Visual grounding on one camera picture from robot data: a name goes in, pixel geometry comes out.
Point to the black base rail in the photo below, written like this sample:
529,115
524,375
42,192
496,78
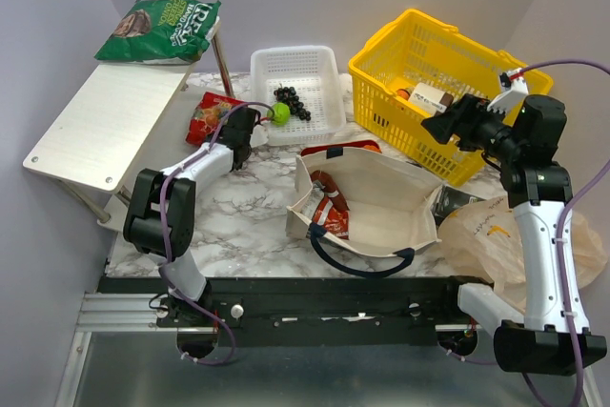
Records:
309,312

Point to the small orange capped item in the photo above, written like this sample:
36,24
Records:
404,93

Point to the beige canvas tote bag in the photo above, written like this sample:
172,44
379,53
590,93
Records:
389,205

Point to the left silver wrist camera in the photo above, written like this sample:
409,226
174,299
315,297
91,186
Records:
259,137

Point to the peach plastic grocery bag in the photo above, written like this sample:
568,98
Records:
482,239

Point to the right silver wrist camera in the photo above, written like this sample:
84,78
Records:
513,89

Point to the dark toy grape bunch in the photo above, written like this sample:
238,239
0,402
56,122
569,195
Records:
289,96

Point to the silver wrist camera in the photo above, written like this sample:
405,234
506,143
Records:
259,137
513,89

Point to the black green razor box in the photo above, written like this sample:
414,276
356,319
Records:
450,199

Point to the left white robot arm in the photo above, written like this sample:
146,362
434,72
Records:
160,217

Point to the red lacquer tray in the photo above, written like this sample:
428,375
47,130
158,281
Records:
343,146

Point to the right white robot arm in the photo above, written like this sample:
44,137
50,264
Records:
553,336

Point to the red orange snack packet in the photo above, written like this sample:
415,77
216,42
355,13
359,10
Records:
206,117

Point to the white perforated plastic basket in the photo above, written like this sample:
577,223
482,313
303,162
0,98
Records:
311,72

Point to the white wooden shelf stand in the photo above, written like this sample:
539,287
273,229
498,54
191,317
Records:
124,118

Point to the green toy apple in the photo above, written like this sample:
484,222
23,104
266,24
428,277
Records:
279,114

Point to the yellow shopping basket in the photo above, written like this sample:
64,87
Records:
417,48

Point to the green snack packet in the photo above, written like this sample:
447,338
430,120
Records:
165,32

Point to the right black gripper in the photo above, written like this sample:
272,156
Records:
462,120

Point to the aluminium rail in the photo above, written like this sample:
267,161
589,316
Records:
116,313

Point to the white brown bottle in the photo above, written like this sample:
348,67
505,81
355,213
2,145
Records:
430,99

